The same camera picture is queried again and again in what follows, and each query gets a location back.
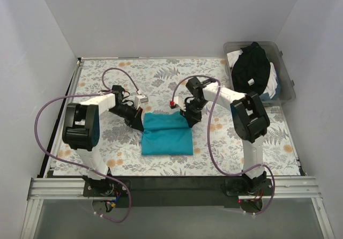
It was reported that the clear plastic storage bin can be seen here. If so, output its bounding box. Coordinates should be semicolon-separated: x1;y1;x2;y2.
223;41;296;107

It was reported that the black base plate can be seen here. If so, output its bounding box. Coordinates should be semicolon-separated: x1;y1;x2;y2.
83;176;272;208

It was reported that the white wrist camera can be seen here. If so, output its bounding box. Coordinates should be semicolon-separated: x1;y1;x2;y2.
169;96;186;111
134;95;148;109

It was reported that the white garment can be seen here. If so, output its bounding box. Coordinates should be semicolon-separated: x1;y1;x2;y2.
227;46;279;100

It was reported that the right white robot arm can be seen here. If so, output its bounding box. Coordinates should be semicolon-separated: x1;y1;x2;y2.
179;76;270;195

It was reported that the floral patterned table mat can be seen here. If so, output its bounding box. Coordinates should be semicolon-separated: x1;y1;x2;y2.
52;57;306;177

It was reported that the grey blue garment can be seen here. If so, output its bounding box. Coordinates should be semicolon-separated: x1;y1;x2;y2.
259;68;281;101

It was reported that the teal t shirt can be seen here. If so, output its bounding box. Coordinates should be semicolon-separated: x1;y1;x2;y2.
141;112;193;156

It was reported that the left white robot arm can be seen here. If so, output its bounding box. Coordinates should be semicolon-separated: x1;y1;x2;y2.
62;85;148;196

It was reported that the aluminium frame rail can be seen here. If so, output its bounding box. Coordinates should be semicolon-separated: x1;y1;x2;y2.
21;176;334;238

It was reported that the black t shirt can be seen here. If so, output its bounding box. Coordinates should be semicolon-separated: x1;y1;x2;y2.
232;42;271;95

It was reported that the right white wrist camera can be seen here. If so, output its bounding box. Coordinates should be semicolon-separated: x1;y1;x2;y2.
169;96;186;111

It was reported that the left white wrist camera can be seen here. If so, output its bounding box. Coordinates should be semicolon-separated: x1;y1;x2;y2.
134;95;148;109

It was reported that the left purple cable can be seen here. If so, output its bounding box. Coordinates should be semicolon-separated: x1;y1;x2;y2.
35;68;144;223

